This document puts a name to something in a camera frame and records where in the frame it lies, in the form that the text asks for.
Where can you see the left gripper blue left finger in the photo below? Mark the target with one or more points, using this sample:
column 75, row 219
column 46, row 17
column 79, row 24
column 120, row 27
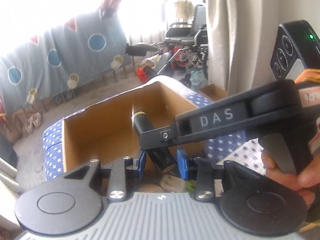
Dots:
column 138, row 165

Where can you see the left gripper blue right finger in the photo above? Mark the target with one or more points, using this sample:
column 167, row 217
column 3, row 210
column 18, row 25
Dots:
column 186, row 165

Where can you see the black cylindrical tube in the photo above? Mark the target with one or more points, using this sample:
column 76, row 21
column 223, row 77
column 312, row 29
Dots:
column 149, row 141

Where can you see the green lip balm tube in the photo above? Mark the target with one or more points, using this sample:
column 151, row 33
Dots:
column 190, row 185

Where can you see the white power adapter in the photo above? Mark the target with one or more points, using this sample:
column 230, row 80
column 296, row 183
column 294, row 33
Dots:
column 171, row 183

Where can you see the person's right hand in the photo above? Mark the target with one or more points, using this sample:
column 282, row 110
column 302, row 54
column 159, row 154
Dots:
column 299, row 183

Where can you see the brown cardboard box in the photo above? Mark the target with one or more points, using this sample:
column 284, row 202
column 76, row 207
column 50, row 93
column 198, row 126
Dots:
column 104, row 130

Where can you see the blue star-patterned cover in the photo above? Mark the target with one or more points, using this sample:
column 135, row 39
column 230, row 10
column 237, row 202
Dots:
column 233, row 147

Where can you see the small brown carton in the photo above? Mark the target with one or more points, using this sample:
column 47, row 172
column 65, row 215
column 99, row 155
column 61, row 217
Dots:
column 213, row 92

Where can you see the beige curtain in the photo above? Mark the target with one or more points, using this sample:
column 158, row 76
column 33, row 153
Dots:
column 242, row 34

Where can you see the wheelchair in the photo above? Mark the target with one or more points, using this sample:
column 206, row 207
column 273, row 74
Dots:
column 185, row 46

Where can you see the grey-blue hanging quilt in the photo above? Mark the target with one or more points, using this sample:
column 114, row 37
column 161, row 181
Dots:
column 62, row 59

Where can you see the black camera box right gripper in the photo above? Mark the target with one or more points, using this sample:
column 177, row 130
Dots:
column 296, row 49

